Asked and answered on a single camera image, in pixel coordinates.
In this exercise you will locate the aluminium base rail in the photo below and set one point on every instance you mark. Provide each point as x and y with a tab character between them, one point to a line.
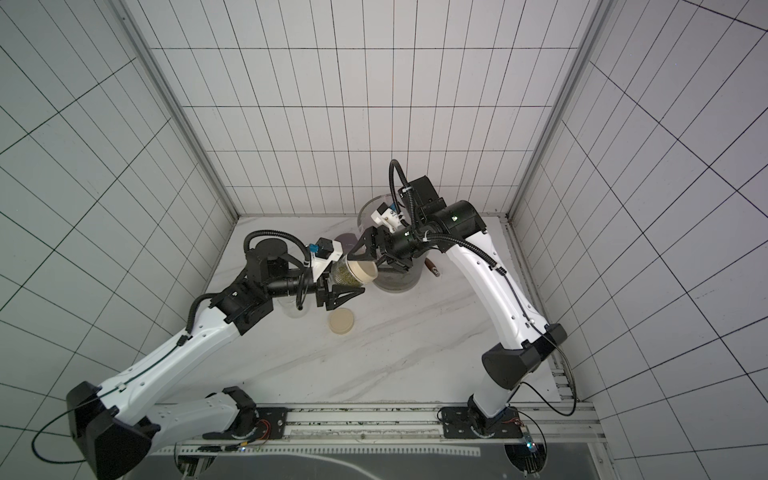
325	429

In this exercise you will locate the purple round lid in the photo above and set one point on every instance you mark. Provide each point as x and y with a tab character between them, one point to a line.
347	241

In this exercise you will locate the wooden handled metal spatula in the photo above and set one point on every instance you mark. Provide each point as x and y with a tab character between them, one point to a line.
431	266

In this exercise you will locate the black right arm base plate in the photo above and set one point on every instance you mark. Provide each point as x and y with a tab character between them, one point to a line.
468	423

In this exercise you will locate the grey mesh waste bin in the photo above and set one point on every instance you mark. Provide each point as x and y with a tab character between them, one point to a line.
395	284

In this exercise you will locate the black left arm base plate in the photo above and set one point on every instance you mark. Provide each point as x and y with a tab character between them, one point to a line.
254	424

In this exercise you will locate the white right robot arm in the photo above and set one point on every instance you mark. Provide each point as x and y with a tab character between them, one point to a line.
417	221

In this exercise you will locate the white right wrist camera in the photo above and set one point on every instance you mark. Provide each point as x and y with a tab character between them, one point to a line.
386	216

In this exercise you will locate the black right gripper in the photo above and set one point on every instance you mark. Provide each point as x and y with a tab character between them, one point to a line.
383	247

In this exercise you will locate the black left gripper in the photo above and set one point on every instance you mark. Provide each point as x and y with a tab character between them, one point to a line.
332	298

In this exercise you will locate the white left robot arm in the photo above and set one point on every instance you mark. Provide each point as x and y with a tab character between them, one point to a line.
118	423

